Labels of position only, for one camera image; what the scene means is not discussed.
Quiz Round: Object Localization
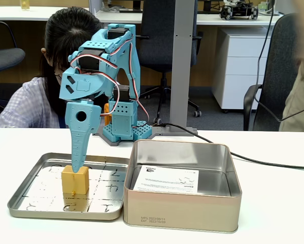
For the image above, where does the white desk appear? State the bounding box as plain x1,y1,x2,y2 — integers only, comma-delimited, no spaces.
0,6,90,22
95,10,286,26

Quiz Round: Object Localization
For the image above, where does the white drawer cabinet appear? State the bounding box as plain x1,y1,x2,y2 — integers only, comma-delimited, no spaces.
212,26,275,114

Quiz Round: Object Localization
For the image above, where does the white printed paper sheet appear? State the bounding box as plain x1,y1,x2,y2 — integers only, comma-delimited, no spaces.
132,165,200,195

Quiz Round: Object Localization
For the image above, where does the red white black servo cable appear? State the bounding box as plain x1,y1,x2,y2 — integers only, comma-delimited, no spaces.
127,40,150,128
70,53,120,102

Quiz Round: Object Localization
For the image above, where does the thin black hanging cable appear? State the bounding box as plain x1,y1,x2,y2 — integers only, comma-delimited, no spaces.
253,0,304,123

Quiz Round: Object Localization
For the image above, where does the person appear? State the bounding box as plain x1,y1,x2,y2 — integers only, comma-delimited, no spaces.
0,7,105,129
278,0,304,132

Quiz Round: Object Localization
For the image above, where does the black mesh office chair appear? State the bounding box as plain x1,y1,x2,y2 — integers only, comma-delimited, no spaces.
243,12,302,132

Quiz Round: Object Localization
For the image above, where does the black monitor stand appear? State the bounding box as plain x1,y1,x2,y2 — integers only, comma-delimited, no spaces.
118,0,144,14

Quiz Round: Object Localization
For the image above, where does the dark office chair with wheels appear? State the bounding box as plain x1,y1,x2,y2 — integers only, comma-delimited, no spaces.
138,0,204,125

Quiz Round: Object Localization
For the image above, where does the silver tin lid with numbers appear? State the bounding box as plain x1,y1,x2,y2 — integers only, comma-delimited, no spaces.
7,152,130,221

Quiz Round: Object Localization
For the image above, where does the small wheeled robot car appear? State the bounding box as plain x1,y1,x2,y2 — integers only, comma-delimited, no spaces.
219,0,259,21

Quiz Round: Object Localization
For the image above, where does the black power cable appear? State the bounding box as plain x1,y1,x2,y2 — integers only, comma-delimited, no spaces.
154,123,304,170

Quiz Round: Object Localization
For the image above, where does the gold square tin box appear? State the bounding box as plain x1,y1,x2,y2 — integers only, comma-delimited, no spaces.
123,139,243,234

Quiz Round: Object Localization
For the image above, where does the yellow block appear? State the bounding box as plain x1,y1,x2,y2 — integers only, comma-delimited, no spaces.
61,164,89,196

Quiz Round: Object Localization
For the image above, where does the grey metal desk leg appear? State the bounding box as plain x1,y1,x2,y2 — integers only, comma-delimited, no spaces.
168,0,199,136

